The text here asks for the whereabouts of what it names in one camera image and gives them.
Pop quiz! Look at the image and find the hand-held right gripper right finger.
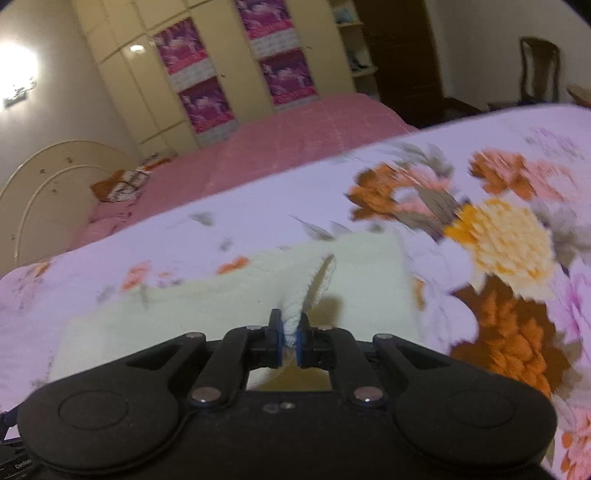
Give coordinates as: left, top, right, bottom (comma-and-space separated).
295, 313, 451, 409

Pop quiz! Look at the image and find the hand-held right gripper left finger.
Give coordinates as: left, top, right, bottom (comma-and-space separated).
126, 308, 283, 409

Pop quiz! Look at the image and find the cream knitted garment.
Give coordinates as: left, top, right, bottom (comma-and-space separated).
50, 231, 422, 384

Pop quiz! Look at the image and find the pink bedspread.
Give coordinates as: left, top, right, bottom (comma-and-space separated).
71, 91, 419, 252

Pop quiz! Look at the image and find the floral printed bedsheet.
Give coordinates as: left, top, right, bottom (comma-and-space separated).
0, 102, 591, 480

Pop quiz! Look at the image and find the orange patterned pillow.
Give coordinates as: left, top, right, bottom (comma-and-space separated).
90, 169, 151, 204

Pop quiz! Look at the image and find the purple printed wardrobe poster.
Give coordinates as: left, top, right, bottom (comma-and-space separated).
178, 76, 237, 136
235, 0, 302, 48
152, 17, 217, 77
257, 48, 320, 108

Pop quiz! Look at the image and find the cream curved headboard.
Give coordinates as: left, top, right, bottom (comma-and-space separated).
0, 140, 138, 278

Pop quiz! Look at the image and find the cream wardrobe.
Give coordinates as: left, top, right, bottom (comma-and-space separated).
70, 0, 356, 158

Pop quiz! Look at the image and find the dark wooden door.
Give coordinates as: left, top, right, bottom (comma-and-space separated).
355, 0, 445, 129

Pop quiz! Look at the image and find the dark wooden chair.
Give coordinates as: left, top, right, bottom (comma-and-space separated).
488, 36, 562, 112

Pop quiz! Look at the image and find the open wall shelf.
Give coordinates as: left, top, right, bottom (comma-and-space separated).
329, 0, 382, 100

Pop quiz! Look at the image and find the wall lamp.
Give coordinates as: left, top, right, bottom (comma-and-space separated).
0, 41, 38, 109

